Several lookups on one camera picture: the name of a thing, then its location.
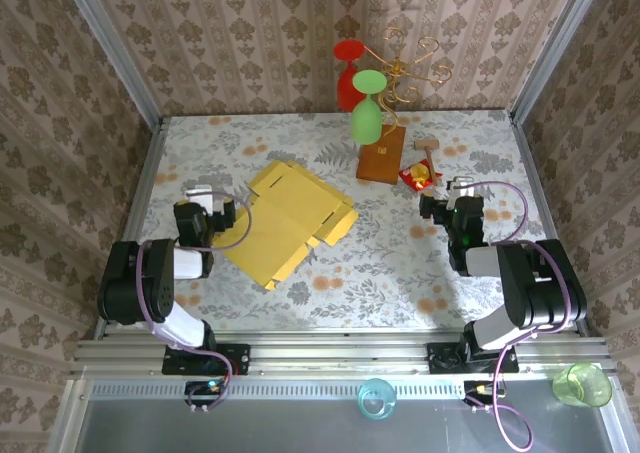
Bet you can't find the yellow paper box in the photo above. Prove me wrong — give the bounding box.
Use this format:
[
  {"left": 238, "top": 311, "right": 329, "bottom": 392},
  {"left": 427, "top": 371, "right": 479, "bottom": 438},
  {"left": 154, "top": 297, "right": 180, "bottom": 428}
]
[{"left": 214, "top": 160, "right": 360, "bottom": 292}]

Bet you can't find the red snack packet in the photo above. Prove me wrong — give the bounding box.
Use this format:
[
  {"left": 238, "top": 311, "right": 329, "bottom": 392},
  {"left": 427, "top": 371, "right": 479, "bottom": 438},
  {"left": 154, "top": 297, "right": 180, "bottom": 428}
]
[{"left": 398, "top": 158, "right": 436, "bottom": 193}]

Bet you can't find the small wooden mallet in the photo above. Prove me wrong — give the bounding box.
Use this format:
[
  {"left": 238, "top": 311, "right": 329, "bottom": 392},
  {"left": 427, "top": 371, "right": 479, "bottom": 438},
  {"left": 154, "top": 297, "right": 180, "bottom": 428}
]
[{"left": 413, "top": 140, "right": 444, "bottom": 188}]

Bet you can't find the brown wooden rack base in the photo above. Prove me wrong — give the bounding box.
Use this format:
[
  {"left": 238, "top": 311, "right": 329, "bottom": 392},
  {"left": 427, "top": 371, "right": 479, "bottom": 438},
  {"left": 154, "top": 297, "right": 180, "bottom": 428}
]
[{"left": 355, "top": 124, "right": 407, "bottom": 185}]

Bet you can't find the green plastic wine glass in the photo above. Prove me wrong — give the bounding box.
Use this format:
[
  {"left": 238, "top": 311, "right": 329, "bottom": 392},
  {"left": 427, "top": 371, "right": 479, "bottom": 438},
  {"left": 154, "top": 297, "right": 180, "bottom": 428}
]
[{"left": 349, "top": 69, "right": 389, "bottom": 146}]

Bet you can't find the floral patterned tablecloth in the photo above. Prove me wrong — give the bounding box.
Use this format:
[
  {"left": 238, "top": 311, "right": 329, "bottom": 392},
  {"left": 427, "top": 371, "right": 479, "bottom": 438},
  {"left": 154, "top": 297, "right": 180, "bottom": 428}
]
[{"left": 122, "top": 110, "right": 574, "bottom": 332}]

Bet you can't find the black connector board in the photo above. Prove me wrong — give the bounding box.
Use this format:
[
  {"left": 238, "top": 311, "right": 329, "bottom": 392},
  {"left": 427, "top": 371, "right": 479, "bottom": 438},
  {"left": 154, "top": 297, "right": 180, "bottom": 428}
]
[
  {"left": 184, "top": 378, "right": 227, "bottom": 414},
  {"left": 463, "top": 380, "right": 506, "bottom": 414}
]

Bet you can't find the red plastic wine glass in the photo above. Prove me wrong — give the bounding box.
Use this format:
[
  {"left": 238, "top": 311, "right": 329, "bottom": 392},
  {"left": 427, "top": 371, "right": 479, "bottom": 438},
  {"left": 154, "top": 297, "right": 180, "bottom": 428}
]
[{"left": 333, "top": 39, "right": 369, "bottom": 113}]

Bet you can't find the clear blue plastic cup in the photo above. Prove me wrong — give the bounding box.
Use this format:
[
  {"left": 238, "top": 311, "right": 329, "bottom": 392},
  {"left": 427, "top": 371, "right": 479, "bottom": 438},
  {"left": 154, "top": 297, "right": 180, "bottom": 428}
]
[{"left": 357, "top": 377, "right": 399, "bottom": 419}]

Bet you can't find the clear green plastic cup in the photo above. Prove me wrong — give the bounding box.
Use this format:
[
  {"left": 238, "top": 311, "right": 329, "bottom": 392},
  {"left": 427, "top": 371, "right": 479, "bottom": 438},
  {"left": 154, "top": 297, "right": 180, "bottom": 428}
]
[{"left": 551, "top": 362, "right": 614, "bottom": 408}]

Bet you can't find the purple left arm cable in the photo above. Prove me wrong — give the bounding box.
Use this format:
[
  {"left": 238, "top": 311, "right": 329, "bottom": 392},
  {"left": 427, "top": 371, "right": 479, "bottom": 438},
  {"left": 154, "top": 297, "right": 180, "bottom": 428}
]
[{"left": 135, "top": 188, "right": 252, "bottom": 413}]

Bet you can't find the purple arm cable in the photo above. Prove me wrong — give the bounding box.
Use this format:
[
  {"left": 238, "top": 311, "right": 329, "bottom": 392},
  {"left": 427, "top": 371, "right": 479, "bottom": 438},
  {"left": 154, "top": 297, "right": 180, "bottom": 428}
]
[
  {"left": 135, "top": 188, "right": 252, "bottom": 413},
  {"left": 467, "top": 181, "right": 574, "bottom": 450}
]

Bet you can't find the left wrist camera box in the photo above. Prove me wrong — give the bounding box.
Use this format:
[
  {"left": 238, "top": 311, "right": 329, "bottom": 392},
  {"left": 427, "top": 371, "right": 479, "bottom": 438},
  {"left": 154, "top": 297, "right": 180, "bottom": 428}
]
[{"left": 184, "top": 184, "right": 215, "bottom": 208}]

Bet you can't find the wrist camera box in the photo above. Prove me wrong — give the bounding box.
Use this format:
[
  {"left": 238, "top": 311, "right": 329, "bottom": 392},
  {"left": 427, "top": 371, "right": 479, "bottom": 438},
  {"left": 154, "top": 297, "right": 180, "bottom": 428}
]
[
  {"left": 184, "top": 184, "right": 215, "bottom": 208},
  {"left": 446, "top": 175, "right": 477, "bottom": 199}
]

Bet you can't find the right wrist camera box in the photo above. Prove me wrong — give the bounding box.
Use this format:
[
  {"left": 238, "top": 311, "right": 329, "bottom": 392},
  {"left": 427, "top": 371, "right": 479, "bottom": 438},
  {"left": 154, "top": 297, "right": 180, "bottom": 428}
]
[{"left": 446, "top": 175, "right": 477, "bottom": 199}]

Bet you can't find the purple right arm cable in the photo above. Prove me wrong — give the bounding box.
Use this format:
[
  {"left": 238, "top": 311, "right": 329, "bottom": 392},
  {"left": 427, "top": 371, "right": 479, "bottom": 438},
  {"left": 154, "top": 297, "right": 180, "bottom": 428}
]
[{"left": 467, "top": 181, "right": 574, "bottom": 450}]

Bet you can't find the aluminium table side rail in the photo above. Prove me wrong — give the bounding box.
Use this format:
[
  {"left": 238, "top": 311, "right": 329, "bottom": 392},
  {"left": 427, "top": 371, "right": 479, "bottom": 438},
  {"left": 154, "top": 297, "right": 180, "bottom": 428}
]
[
  {"left": 508, "top": 111, "right": 591, "bottom": 338},
  {"left": 92, "top": 115, "right": 169, "bottom": 342}
]

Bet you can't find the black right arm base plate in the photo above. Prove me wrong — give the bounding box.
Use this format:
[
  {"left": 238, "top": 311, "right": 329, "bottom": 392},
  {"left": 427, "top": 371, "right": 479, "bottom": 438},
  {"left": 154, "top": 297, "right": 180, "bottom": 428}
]
[{"left": 427, "top": 341, "right": 520, "bottom": 374}]

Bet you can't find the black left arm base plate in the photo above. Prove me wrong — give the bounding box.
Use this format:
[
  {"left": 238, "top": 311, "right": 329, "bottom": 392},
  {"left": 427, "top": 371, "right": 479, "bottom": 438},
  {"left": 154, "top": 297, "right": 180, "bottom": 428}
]
[{"left": 162, "top": 342, "right": 251, "bottom": 377}]

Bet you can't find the gold wire glass rack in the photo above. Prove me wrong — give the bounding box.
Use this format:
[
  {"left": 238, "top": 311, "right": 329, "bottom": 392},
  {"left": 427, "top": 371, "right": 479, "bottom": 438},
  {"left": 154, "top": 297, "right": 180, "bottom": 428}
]
[{"left": 367, "top": 26, "right": 454, "bottom": 139}]

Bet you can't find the aluminium mounting rail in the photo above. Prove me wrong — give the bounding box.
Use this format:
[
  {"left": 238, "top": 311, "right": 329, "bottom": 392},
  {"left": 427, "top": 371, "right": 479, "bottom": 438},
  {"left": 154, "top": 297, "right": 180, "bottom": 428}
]
[{"left": 69, "top": 330, "right": 614, "bottom": 377}]

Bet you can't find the grey slotted cable duct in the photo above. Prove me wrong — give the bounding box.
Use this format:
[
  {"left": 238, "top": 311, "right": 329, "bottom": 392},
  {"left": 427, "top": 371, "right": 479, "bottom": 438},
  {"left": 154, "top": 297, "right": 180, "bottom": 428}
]
[{"left": 89, "top": 380, "right": 609, "bottom": 400}]

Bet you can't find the aluminium frame post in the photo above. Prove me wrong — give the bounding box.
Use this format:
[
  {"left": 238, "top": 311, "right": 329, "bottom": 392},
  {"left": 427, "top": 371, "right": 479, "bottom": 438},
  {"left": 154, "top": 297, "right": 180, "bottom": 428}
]
[
  {"left": 508, "top": 0, "right": 611, "bottom": 127},
  {"left": 54, "top": 0, "right": 166, "bottom": 127}
]

